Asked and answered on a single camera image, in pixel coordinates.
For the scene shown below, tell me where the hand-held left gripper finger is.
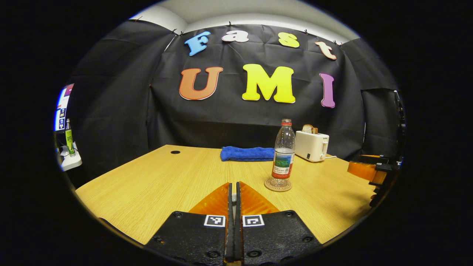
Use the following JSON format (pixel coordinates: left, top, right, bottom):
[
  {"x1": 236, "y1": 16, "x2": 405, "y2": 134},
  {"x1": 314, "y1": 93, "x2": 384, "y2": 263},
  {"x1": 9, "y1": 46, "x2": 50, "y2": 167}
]
[
  {"x1": 144, "y1": 182, "x2": 234, "y2": 266},
  {"x1": 235, "y1": 181, "x2": 322, "y2": 266}
]

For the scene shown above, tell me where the round brown coaster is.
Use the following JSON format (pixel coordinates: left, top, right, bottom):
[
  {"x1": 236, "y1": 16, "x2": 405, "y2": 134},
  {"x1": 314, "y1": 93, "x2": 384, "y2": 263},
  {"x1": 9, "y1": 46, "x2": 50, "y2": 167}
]
[{"x1": 264, "y1": 178, "x2": 292, "y2": 192}]

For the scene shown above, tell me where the clear plastic water bottle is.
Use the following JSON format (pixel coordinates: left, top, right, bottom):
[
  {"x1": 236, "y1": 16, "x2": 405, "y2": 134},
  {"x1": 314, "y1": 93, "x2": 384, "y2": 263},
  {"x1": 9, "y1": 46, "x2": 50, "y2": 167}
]
[{"x1": 269, "y1": 119, "x2": 296, "y2": 188}]

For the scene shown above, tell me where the green drink bottle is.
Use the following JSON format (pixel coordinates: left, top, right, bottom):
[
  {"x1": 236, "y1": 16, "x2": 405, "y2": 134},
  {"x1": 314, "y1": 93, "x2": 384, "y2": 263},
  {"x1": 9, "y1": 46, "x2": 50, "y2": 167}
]
[{"x1": 65, "y1": 119, "x2": 75, "y2": 156}]

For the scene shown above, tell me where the black tripod stand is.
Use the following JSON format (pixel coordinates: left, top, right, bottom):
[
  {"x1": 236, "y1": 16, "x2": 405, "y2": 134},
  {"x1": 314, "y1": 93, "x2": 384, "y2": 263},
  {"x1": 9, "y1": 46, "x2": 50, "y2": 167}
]
[{"x1": 392, "y1": 90, "x2": 407, "y2": 159}]

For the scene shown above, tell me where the white toaster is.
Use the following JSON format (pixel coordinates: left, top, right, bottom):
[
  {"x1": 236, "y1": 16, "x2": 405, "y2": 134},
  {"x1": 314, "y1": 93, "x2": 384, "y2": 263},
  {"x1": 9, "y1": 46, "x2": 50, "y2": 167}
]
[{"x1": 295, "y1": 130, "x2": 330, "y2": 162}]

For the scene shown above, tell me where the blue towel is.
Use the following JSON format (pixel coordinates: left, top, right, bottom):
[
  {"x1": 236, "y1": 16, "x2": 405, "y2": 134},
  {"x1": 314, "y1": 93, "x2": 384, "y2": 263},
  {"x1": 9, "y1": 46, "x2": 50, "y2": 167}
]
[{"x1": 220, "y1": 146, "x2": 276, "y2": 162}]

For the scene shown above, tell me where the black backdrop cloth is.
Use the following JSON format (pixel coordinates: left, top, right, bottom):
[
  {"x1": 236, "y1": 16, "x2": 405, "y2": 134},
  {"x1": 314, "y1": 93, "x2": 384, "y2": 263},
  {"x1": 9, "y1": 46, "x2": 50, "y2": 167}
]
[{"x1": 65, "y1": 18, "x2": 405, "y2": 181}]

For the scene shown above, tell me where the white side table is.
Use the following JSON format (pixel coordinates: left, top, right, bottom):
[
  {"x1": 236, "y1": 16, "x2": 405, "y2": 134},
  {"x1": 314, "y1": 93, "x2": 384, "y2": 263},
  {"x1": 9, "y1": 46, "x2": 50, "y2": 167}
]
[{"x1": 59, "y1": 142, "x2": 82, "y2": 171}]

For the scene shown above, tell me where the computer monitor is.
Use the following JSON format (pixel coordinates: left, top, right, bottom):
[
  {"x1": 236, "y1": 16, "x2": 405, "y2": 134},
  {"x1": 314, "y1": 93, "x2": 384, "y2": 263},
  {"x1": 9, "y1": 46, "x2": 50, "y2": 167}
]
[{"x1": 55, "y1": 83, "x2": 74, "y2": 132}]

